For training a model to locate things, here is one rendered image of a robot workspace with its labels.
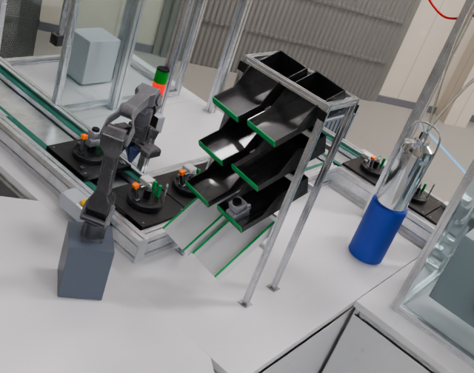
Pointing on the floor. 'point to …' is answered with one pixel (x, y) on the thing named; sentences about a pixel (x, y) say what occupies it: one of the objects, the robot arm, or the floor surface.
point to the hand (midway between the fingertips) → (132, 153)
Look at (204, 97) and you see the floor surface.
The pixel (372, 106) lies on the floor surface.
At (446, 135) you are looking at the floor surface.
